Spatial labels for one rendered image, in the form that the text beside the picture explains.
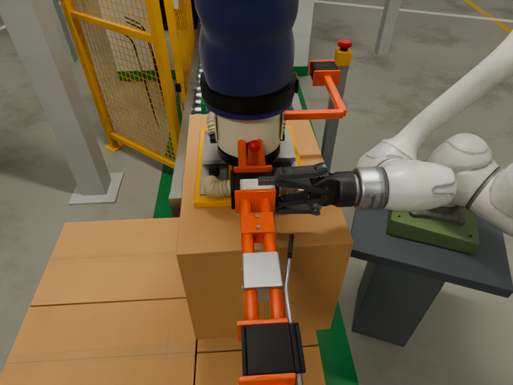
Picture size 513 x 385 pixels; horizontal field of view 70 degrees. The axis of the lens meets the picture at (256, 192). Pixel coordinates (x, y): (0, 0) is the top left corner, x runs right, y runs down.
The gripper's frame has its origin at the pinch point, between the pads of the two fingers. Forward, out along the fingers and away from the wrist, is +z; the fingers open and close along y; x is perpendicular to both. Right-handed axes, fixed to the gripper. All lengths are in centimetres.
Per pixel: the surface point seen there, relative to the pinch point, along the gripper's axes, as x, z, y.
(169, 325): 6, 29, 66
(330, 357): 13, -36, 120
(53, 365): -6, 64, 66
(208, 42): 21.5, 8.8, -22.9
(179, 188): 69, 31, 61
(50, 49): 129, 94, 20
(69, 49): 342, 180, 104
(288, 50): 21.3, -8.1, -21.0
